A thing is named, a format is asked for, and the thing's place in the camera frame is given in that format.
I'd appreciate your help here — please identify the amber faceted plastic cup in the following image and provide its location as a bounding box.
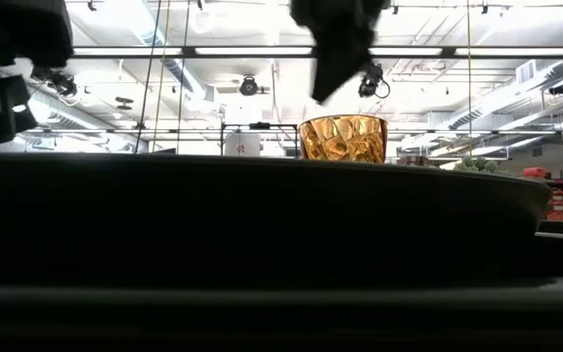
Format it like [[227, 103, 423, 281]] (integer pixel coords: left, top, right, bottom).
[[298, 113, 390, 164]]

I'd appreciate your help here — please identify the white cylindrical tank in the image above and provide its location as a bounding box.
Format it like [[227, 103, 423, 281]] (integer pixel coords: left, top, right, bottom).
[[223, 132, 263, 158]]

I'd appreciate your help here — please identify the thin hanging cable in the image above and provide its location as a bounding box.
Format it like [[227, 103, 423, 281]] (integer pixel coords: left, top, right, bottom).
[[465, 0, 473, 158], [175, 0, 192, 155]]

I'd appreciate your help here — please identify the dark round plate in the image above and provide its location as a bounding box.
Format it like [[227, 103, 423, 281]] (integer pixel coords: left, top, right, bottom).
[[0, 153, 554, 290]]

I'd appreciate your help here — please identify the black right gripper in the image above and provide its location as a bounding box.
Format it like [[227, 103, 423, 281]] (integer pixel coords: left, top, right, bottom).
[[289, 0, 386, 105]]

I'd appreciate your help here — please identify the black hanging cable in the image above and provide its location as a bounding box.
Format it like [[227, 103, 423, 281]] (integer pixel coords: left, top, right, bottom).
[[133, 0, 163, 154]]

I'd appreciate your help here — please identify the black ceiling spotlight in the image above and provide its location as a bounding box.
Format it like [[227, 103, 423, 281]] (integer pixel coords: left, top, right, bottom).
[[357, 63, 391, 100], [238, 75, 260, 98], [30, 66, 79, 99]]

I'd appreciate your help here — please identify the green plant in white pot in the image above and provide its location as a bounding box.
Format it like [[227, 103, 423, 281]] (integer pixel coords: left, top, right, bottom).
[[452, 156, 513, 177]]

